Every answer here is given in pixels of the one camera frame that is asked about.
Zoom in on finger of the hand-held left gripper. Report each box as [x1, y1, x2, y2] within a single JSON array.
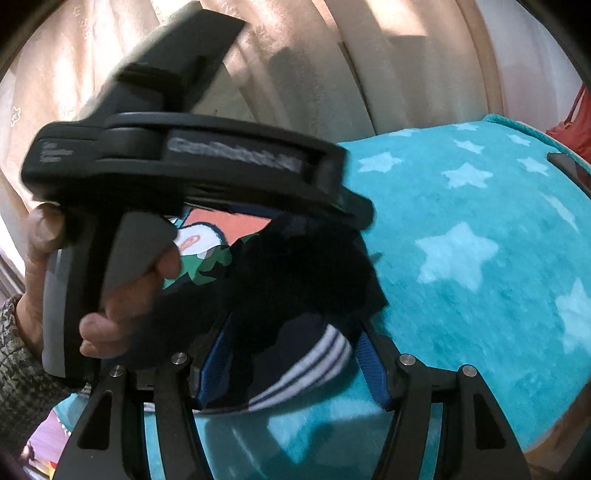
[[318, 186, 375, 230]]

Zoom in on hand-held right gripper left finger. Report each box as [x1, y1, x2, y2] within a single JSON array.
[[55, 314, 234, 480]]

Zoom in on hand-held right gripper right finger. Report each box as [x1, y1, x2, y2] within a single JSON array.
[[355, 318, 533, 480]]

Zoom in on navy pants with white stripes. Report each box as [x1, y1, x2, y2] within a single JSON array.
[[122, 208, 391, 414]]

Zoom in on person's left forearm grey sleeve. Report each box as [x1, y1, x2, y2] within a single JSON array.
[[0, 295, 93, 457]]

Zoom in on person's left hand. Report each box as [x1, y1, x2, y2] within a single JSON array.
[[16, 205, 182, 359]]

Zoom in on beige curtain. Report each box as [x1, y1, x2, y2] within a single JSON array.
[[0, 0, 259, 296]]

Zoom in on teal star blanket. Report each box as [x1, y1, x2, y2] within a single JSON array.
[[55, 115, 591, 480]]

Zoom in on cartoon printed cloth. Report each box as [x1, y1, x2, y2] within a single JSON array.
[[159, 205, 278, 289]]

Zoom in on purple printed sheet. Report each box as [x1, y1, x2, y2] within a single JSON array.
[[21, 404, 77, 469]]

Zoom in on red cloth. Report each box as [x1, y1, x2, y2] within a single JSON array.
[[546, 85, 591, 162]]

